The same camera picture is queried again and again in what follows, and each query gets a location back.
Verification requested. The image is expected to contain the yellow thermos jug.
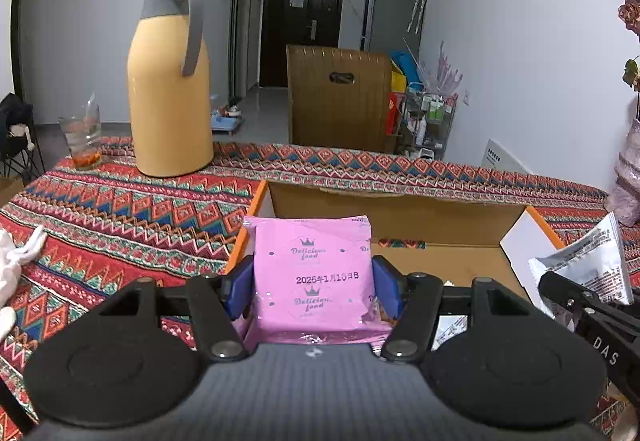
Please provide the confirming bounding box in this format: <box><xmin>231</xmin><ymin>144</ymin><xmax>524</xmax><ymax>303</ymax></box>
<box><xmin>126</xmin><ymin>0</ymin><xmax>215</xmax><ymax>178</ymax></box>

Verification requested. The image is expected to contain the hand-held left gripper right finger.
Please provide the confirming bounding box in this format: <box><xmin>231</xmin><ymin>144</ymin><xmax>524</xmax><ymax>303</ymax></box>
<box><xmin>371</xmin><ymin>255</ymin><xmax>526</xmax><ymax>362</ymax></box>

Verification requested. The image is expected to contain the glass cup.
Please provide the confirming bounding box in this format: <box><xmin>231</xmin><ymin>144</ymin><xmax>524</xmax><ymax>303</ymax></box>
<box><xmin>57</xmin><ymin>94</ymin><xmax>103</xmax><ymax>171</ymax></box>

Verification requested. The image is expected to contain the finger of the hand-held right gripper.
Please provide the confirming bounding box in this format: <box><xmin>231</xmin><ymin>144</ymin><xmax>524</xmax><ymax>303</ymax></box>
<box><xmin>537</xmin><ymin>271</ymin><xmax>608</xmax><ymax>317</ymax></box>

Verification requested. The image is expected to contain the dark entrance door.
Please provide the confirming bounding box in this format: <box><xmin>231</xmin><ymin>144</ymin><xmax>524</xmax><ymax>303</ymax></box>
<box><xmin>259</xmin><ymin>0</ymin><xmax>346</xmax><ymax>88</ymax></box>

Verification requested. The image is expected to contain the blue floor stool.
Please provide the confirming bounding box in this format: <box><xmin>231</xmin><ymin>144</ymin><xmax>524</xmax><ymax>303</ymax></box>
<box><xmin>211</xmin><ymin>94</ymin><xmax>246</xmax><ymax>134</ymax></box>

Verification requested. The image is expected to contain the black bag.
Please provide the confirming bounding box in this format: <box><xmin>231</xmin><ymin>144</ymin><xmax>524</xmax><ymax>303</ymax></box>
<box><xmin>0</xmin><ymin>92</ymin><xmax>46</xmax><ymax>177</ymax></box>

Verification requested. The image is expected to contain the pink textured vase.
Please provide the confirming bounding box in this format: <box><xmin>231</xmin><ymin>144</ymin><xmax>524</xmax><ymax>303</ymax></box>
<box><xmin>605</xmin><ymin>118</ymin><xmax>640</xmax><ymax>227</ymax></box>

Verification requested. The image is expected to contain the blue plastic item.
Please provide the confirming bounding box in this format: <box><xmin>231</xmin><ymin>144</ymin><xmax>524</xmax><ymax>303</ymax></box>
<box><xmin>390</xmin><ymin>50</ymin><xmax>418</xmax><ymax>84</ymax></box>

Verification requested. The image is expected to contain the white cotton glove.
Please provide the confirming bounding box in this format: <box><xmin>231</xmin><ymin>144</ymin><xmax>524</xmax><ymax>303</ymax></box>
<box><xmin>0</xmin><ymin>223</ymin><xmax>48</xmax><ymax>342</ymax></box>

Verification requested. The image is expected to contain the grey fridge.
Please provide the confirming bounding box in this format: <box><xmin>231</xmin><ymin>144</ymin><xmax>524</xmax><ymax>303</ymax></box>
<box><xmin>361</xmin><ymin>0</ymin><xmax>426</xmax><ymax>53</ymax></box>

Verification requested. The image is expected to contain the wooden chair back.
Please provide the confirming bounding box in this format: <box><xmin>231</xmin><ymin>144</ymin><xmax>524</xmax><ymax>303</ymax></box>
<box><xmin>286</xmin><ymin>44</ymin><xmax>396</xmax><ymax>153</ymax></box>

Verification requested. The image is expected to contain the wire rack with bottles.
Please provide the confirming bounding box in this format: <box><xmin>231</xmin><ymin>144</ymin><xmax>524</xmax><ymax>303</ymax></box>
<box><xmin>402</xmin><ymin>82</ymin><xmax>458</xmax><ymax>161</ymax></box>

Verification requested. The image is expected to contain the white flat heater panel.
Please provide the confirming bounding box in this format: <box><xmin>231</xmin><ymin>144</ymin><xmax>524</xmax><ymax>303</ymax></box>
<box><xmin>482</xmin><ymin>138</ymin><xmax>533</xmax><ymax>176</ymax></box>

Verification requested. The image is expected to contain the red box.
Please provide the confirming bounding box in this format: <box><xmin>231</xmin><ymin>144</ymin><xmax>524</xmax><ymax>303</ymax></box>
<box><xmin>387</xmin><ymin>91</ymin><xmax>406</xmax><ymax>137</ymax></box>

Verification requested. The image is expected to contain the orange cardboard box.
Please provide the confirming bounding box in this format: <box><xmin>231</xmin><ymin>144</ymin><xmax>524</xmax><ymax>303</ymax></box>
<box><xmin>225</xmin><ymin>178</ymin><xmax>568</xmax><ymax>352</ymax></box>

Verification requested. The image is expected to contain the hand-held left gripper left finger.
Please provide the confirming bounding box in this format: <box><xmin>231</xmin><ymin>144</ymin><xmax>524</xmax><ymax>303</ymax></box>
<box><xmin>97</xmin><ymin>255</ymin><xmax>256</xmax><ymax>362</ymax></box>

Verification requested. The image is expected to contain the white snack packet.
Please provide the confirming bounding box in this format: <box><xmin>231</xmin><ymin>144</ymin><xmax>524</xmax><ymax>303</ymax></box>
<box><xmin>529</xmin><ymin>212</ymin><xmax>633</xmax><ymax>306</ymax></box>

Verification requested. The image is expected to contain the pink crown print snack packet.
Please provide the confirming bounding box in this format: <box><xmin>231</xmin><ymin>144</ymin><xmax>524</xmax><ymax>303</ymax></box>
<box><xmin>242</xmin><ymin>215</ymin><xmax>396</xmax><ymax>346</ymax></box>

